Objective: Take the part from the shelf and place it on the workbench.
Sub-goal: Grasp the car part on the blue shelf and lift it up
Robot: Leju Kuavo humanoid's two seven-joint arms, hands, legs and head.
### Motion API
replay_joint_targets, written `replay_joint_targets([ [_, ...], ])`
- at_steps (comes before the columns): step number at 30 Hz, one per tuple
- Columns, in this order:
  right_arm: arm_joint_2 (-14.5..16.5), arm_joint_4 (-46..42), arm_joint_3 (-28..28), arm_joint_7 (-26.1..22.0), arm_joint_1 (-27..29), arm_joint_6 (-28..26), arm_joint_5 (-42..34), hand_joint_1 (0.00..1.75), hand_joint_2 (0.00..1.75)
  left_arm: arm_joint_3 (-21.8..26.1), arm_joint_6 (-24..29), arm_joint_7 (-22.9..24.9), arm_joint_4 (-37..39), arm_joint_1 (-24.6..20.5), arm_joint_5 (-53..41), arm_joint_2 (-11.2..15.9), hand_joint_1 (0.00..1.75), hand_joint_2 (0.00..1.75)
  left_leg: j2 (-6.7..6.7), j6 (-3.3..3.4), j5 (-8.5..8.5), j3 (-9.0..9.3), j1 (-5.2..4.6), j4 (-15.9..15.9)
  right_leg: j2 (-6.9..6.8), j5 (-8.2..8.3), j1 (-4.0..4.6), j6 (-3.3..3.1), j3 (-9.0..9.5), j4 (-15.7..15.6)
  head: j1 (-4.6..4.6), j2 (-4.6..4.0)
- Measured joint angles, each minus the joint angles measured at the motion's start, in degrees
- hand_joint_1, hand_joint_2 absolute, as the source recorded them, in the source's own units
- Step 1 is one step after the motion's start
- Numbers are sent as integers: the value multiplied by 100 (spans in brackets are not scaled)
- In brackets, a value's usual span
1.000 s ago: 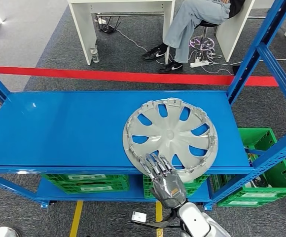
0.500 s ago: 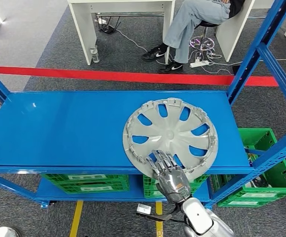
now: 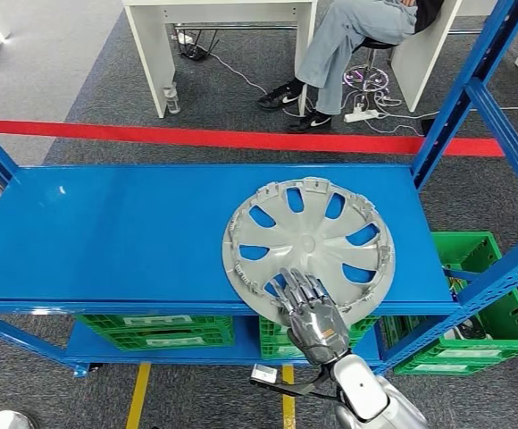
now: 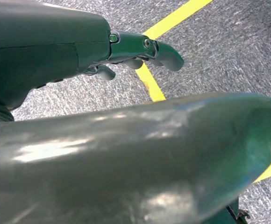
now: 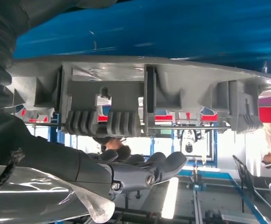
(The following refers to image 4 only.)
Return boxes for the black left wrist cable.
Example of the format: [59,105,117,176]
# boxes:
[226,204,250,224]

